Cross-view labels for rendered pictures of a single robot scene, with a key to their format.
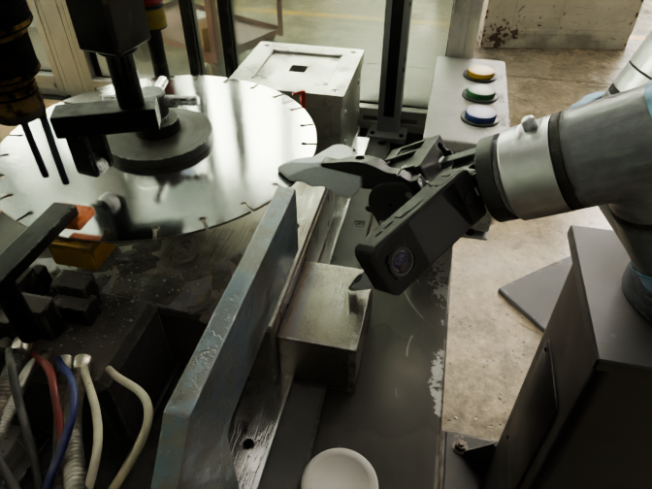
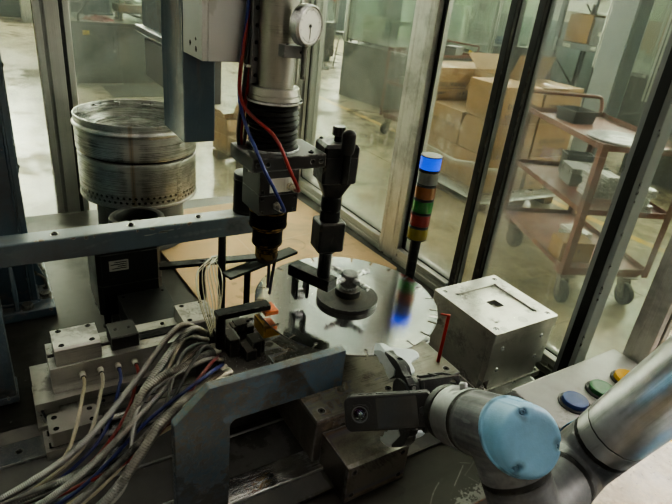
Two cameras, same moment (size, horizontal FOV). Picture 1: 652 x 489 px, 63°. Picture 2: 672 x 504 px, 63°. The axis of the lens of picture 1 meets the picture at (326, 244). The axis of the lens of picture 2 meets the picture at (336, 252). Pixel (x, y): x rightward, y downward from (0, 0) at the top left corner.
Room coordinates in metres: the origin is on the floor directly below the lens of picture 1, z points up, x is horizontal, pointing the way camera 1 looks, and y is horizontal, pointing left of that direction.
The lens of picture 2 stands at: (-0.15, -0.39, 1.46)
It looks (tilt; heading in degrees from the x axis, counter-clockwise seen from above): 26 degrees down; 43
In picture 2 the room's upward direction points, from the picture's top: 7 degrees clockwise
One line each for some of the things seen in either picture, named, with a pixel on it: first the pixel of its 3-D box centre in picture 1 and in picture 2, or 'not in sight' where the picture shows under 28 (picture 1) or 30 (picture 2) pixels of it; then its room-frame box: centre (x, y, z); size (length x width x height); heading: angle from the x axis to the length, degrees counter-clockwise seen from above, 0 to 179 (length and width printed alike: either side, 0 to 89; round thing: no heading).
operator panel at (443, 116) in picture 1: (460, 141); (579, 419); (0.72, -0.21, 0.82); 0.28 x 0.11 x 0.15; 167
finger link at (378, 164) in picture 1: (367, 181); (400, 375); (0.39, -0.04, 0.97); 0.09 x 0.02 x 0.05; 65
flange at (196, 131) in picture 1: (157, 128); (347, 293); (0.49, 0.17, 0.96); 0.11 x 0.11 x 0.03
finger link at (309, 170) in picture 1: (330, 161); (399, 355); (0.43, 0.00, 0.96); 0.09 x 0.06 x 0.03; 65
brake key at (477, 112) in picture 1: (479, 117); (574, 403); (0.64, -0.21, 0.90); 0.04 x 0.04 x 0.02
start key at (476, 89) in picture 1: (479, 95); (600, 391); (0.71, -0.22, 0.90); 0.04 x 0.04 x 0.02
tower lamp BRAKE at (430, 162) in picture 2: not in sight; (430, 162); (0.79, 0.25, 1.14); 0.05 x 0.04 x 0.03; 77
